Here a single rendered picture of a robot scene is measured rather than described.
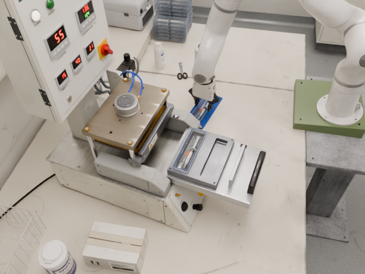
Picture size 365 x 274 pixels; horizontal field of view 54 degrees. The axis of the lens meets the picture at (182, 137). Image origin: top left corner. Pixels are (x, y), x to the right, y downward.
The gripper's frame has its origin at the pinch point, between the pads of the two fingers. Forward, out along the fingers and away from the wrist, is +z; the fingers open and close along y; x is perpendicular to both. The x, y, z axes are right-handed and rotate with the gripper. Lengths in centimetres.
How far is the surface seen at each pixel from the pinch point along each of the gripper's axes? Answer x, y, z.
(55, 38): 53, 19, -61
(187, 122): 30.4, -7.7, -20.8
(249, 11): -201, 45, 69
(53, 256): 89, 7, -12
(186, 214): 54, -19, -2
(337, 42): -182, -41, 67
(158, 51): -16.8, 32.8, -8.1
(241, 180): 43, -34, -19
